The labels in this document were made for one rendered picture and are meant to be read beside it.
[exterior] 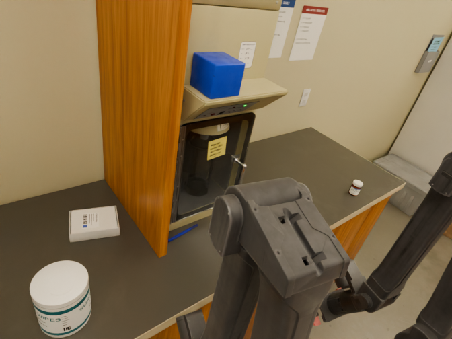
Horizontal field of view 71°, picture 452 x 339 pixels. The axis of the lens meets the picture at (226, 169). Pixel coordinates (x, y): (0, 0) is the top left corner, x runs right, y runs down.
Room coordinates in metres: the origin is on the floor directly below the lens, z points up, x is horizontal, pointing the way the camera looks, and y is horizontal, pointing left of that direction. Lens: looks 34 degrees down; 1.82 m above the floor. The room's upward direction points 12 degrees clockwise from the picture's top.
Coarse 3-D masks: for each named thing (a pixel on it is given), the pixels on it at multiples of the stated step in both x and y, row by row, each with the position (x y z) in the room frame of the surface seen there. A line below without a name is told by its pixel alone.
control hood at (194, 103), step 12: (252, 84) 0.96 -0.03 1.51; (264, 84) 0.99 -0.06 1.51; (192, 96) 0.79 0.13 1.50; (204, 96) 0.79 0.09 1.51; (240, 96) 0.84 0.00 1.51; (252, 96) 0.87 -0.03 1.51; (264, 96) 0.91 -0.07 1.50; (276, 96) 0.96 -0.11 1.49; (192, 108) 0.79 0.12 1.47; (204, 108) 0.78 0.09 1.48; (252, 108) 0.99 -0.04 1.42
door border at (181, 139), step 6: (180, 138) 0.83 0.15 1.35; (180, 144) 0.83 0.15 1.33; (180, 150) 0.84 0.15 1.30; (180, 156) 0.84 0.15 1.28; (180, 162) 0.84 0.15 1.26; (180, 168) 0.84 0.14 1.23; (180, 174) 0.84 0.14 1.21; (174, 180) 0.83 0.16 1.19; (174, 192) 0.83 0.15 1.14; (174, 198) 0.83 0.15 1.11; (174, 204) 0.84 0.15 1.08; (174, 210) 0.84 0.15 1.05; (174, 216) 0.84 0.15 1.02
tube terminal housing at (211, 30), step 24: (192, 24) 0.85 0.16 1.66; (216, 24) 0.90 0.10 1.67; (240, 24) 0.96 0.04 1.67; (264, 24) 1.02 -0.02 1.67; (192, 48) 0.85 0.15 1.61; (216, 48) 0.91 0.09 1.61; (264, 48) 1.04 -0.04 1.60; (264, 72) 1.06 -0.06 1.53; (192, 120) 0.87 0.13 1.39; (192, 216) 0.91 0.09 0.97
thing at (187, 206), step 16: (192, 128) 0.86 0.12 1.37; (208, 128) 0.90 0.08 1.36; (224, 128) 0.95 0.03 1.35; (240, 128) 1.00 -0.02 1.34; (192, 144) 0.87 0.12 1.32; (208, 144) 0.91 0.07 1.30; (240, 144) 1.01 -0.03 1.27; (192, 160) 0.87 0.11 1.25; (208, 160) 0.92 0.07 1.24; (224, 160) 0.97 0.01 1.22; (240, 160) 1.03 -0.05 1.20; (192, 176) 0.88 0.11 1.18; (208, 176) 0.93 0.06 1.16; (224, 176) 0.98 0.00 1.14; (192, 192) 0.89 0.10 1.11; (208, 192) 0.94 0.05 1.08; (224, 192) 0.99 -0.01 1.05; (192, 208) 0.89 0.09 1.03; (208, 208) 0.95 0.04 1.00
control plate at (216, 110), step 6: (252, 102) 0.91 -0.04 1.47; (210, 108) 0.80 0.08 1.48; (216, 108) 0.82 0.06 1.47; (222, 108) 0.84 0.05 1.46; (228, 108) 0.87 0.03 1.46; (234, 108) 0.89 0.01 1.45; (240, 108) 0.92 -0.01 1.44; (246, 108) 0.95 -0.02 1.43; (204, 114) 0.83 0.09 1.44; (210, 114) 0.85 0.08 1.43; (216, 114) 0.88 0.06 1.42
